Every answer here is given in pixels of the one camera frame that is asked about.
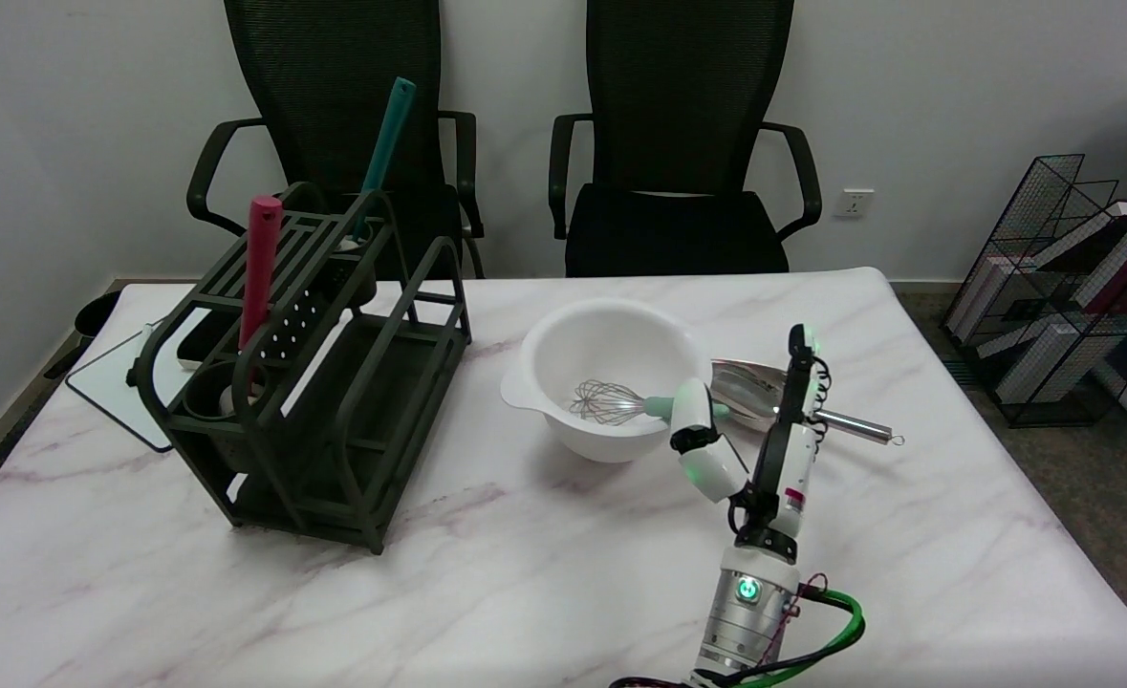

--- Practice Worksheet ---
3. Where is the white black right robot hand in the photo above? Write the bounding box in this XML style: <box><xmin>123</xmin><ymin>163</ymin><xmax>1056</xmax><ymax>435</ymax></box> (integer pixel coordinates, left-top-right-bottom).
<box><xmin>668</xmin><ymin>323</ymin><xmax>832</xmax><ymax>565</ymax></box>

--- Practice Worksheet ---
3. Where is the whisk with mint handle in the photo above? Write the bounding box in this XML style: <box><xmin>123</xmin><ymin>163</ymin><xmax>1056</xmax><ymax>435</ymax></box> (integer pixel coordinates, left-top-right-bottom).
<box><xmin>568</xmin><ymin>379</ymin><xmax>731</xmax><ymax>428</ymax></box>

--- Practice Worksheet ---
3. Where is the steel scoop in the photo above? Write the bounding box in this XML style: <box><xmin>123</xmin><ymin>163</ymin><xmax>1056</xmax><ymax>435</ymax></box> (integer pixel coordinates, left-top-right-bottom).
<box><xmin>711</xmin><ymin>359</ymin><xmax>905</xmax><ymax>448</ymax></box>

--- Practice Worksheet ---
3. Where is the white mixing bowl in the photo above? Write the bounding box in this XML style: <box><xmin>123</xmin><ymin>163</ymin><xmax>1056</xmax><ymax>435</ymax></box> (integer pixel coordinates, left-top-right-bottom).
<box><xmin>500</xmin><ymin>297</ymin><xmax>715</xmax><ymax>464</ymax></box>

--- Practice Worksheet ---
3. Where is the white flat book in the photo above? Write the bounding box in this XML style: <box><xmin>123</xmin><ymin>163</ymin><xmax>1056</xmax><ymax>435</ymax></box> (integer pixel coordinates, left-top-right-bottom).
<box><xmin>993</xmin><ymin>320</ymin><xmax>1101</xmax><ymax>404</ymax></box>

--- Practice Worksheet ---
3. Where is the white leaning book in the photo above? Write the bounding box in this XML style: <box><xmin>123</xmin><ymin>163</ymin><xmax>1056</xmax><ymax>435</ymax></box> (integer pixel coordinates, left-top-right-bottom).
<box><xmin>945</xmin><ymin>203</ymin><xmax>1127</xmax><ymax>345</ymax></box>

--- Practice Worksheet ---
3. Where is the black mesh office chair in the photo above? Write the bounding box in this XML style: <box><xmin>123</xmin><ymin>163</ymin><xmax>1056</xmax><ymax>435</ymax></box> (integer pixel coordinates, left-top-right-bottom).
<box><xmin>186</xmin><ymin>0</ymin><xmax>486</xmax><ymax>280</ymax></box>
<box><xmin>549</xmin><ymin>0</ymin><xmax>823</xmax><ymax>278</ymax></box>

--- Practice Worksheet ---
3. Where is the dark green dish rack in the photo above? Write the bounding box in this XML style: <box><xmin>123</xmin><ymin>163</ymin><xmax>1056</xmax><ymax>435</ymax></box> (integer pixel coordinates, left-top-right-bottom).
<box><xmin>126</xmin><ymin>182</ymin><xmax>473</xmax><ymax>556</ymax></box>

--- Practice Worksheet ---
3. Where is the white board with black edge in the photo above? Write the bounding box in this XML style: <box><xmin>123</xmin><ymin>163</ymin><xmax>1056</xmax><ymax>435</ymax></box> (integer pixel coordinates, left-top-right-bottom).
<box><xmin>66</xmin><ymin>320</ymin><xmax>196</xmax><ymax>453</ymax></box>

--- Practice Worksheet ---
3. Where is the green robot cable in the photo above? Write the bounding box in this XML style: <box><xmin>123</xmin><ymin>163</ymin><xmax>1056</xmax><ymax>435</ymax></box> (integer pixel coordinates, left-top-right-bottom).
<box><xmin>716</xmin><ymin>590</ymin><xmax>867</xmax><ymax>688</ymax></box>

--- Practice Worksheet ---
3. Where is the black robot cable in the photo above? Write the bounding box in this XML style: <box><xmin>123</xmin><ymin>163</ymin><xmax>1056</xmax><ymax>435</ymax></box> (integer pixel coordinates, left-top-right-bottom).
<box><xmin>609</xmin><ymin>612</ymin><xmax>860</xmax><ymax>688</ymax></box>

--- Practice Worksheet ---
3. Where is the black wire mesh rack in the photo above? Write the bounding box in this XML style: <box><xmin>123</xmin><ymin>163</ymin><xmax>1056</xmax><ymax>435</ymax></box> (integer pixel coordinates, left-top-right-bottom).
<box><xmin>941</xmin><ymin>153</ymin><xmax>1127</xmax><ymax>428</ymax></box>

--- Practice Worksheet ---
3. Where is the teal utensil handle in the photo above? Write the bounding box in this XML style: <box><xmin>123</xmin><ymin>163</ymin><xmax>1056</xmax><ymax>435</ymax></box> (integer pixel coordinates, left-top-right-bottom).
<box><xmin>348</xmin><ymin>77</ymin><xmax>418</xmax><ymax>240</ymax></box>

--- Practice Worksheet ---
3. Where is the red utensil handle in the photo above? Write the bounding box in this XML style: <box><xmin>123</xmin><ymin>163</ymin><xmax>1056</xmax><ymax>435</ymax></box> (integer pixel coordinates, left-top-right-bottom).
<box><xmin>236</xmin><ymin>195</ymin><xmax>285</xmax><ymax>398</ymax></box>

